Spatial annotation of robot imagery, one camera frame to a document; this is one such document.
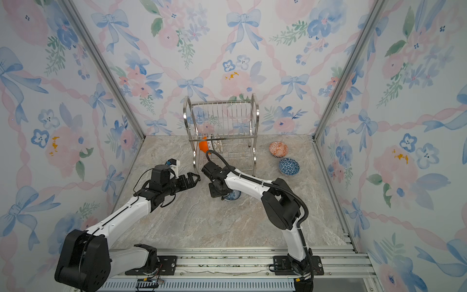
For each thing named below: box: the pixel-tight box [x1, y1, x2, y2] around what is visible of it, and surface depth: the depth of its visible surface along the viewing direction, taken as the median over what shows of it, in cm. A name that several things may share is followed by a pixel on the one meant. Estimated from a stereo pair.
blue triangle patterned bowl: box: [278, 157, 301, 176], surface depth 105 cm
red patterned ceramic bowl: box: [268, 141, 289, 159], surface depth 113 cm
